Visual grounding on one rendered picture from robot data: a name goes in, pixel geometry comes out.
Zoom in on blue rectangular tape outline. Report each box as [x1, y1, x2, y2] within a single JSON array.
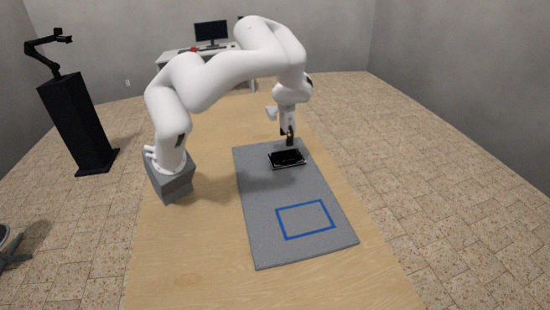
[[274, 199, 336, 240]]

